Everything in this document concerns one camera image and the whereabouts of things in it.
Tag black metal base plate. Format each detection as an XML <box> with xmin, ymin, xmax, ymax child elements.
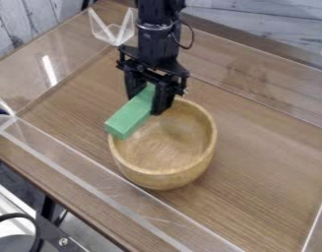
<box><xmin>34</xmin><ymin>222</ymin><xmax>89</xmax><ymax>252</ymax></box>

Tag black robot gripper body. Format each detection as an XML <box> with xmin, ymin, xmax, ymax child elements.
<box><xmin>117</xmin><ymin>21</ymin><xmax>189</xmax><ymax>87</ymax></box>

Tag green rectangular block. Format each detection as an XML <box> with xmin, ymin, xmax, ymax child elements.
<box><xmin>104</xmin><ymin>84</ymin><xmax>155</xmax><ymax>140</ymax></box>

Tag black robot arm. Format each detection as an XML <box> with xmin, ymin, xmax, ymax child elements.
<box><xmin>117</xmin><ymin>0</ymin><xmax>191</xmax><ymax>115</ymax></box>

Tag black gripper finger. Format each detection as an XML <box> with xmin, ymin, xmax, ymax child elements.
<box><xmin>151</xmin><ymin>78</ymin><xmax>185</xmax><ymax>116</ymax></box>
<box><xmin>122</xmin><ymin>70</ymin><xmax>145</xmax><ymax>99</ymax></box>

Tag brown wooden bowl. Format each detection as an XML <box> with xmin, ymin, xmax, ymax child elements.
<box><xmin>108</xmin><ymin>98</ymin><xmax>216</xmax><ymax>191</ymax></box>

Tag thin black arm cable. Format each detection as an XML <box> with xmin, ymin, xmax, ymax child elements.
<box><xmin>168</xmin><ymin>21</ymin><xmax>196</xmax><ymax>51</ymax></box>

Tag black table leg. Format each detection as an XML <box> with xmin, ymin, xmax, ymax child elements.
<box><xmin>40</xmin><ymin>196</ymin><xmax>56</xmax><ymax>221</ymax></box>

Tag black cable loop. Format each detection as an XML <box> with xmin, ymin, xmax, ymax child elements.
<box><xmin>0</xmin><ymin>212</ymin><xmax>53</xmax><ymax>252</ymax></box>

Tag clear acrylic tray enclosure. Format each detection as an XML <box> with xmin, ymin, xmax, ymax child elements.
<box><xmin>0</xmin><ymin>0</ymin><xmax>322</xmax><ymax>252</ymax></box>

